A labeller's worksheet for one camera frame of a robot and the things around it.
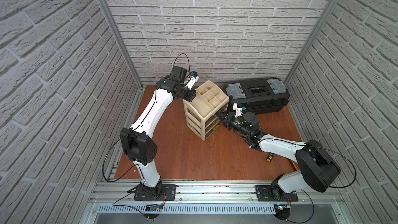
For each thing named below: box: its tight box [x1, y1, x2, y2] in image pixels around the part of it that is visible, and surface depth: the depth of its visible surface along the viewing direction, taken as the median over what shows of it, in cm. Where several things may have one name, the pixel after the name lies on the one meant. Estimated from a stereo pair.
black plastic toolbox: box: [223, 77, 291, 115], surface depth 96 cm
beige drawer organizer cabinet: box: [182, 79, 230, 142], surface depth 82 cm
